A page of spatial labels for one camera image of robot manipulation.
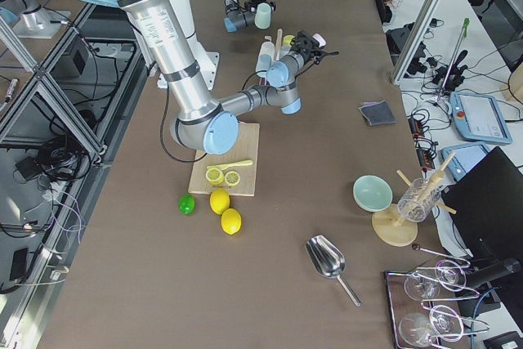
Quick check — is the mint green plastic cup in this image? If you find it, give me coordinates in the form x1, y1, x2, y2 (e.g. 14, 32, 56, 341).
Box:
254, 2, 272, 29

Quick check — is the pink plastic cup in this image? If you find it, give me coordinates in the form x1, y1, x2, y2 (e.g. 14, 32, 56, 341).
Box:
312, 33, 326, 48

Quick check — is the yellow plastic cup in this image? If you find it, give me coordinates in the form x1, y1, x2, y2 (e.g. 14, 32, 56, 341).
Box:
282, 34, 295, 46

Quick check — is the light blue plastic cup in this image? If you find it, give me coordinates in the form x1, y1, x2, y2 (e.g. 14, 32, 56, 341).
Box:
255, 53, 273, 75

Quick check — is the grey folded cloth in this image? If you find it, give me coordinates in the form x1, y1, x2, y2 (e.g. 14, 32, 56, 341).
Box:
358, 101, 396, 126

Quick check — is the wooden cutting board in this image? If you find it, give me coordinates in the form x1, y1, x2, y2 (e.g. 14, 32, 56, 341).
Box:
188, 123, 260, 196

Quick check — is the yellow plastic knife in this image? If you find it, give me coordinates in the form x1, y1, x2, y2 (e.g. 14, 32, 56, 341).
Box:
206, 159, 253, 171

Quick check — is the lemon slice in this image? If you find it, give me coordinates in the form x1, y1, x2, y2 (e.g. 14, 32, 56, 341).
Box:
205, 167, 225, 186
224, 170, 241, 187

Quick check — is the reacher grabber tool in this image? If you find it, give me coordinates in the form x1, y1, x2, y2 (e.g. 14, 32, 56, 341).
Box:
432, 18, 470, 101

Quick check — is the mint green bowl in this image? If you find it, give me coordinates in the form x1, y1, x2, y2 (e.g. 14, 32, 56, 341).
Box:
353, 175, 393, 213

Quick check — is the whole yellow lemon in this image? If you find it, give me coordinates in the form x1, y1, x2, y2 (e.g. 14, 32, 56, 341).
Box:
209, 189, 230, 215
221, 208, 242, 235

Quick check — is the blue teach pendant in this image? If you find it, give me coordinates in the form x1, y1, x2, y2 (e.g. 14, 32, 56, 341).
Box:
449, 92, 512, 145
440, 141, 490, 181

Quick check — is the clear textured glass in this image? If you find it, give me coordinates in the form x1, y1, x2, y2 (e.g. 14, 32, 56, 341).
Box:
397, 178, 441, 222

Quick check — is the green lime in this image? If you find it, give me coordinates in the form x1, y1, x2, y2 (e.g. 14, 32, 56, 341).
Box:
178, 194, 195, 215

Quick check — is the wooden mug tree stand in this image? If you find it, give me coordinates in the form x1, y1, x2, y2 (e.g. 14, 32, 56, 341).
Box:
372, 152, 457, 247

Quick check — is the metal scoop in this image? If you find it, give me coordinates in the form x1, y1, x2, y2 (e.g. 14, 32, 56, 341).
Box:
306, 235, 362, 306

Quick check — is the black monitor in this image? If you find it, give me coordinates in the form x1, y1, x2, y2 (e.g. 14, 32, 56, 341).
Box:
441, 145, 523, 272

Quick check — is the wine glass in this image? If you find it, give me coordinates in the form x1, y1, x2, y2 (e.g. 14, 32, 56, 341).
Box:
404, 259, 466, 301
399, 305, 464, 348

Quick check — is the white camera stand base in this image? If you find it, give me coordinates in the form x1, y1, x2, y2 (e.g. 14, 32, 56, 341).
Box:
153, 0, 219, 91

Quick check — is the aluminium frame post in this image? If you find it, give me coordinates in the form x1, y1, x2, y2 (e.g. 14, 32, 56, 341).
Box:
391, 0, 441, 86

